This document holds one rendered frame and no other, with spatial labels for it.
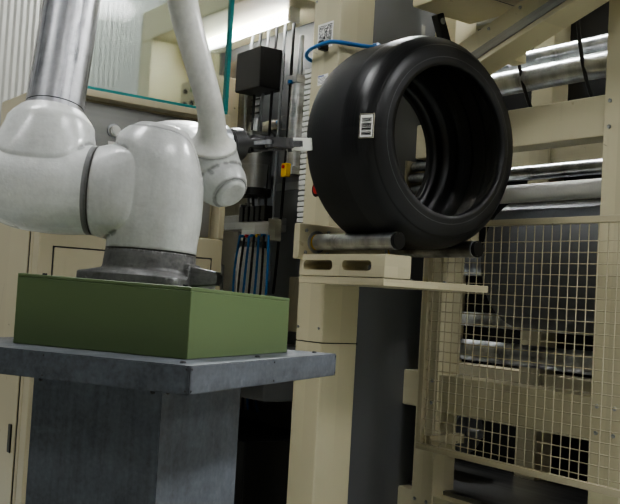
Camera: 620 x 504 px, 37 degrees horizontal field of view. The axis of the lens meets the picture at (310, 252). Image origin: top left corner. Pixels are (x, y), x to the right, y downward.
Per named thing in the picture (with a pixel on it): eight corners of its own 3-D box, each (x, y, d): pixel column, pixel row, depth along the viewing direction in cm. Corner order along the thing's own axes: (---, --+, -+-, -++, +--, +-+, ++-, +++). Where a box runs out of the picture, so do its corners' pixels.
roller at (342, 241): (306, 238, 257) (318, 231, 260) (313, 253, 258) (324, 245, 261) (390, 236, 229) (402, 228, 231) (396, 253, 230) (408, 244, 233)
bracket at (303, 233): (292, 258, 257) (294, 223, 258) (400, 267, 281) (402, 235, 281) (299, 258, 255) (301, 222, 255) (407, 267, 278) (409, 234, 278)
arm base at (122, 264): (195, 288, 146) (199, 252, 147) (72, 277, 153) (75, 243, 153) (238, 293, 164) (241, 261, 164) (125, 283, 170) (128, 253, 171)
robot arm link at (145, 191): (192, 253, 151) (205, 119, 152) (80, 243, 151) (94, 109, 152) (202, 258, 167) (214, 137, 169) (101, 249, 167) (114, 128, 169)
